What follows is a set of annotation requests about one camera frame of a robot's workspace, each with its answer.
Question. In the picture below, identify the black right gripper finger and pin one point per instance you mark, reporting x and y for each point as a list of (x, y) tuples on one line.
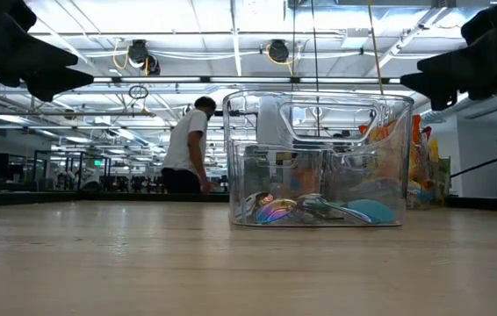
[(437, 88), (459, 59)]

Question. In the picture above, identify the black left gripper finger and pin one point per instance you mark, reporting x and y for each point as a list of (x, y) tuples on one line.
[(29, 48), (59, 83)]

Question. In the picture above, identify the brown ramen noodle packet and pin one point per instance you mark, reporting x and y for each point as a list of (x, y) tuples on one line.
[(426, 131)]

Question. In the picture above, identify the yellow ramen noodle packet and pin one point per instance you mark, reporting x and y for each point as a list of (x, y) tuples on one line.
[(433, 150)]

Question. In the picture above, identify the green-edged ramen noodle packet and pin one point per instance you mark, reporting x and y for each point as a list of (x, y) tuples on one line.
[(444, 180)]

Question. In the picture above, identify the blue-edged ramen noodle packet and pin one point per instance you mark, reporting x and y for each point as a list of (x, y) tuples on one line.
[(419, 193)]

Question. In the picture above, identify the black metal rack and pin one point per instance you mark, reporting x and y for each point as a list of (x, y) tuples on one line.
[(73, 169)]

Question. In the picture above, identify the clear plastic storage bin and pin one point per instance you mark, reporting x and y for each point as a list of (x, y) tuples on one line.
[(270, 162), (428, 175), (319, 217)]

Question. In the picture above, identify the standing person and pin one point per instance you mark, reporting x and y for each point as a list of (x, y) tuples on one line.
[(185, 145)]

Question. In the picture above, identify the silver ceiling duct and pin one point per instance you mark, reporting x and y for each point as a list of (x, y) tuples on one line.
[(472, 105)]

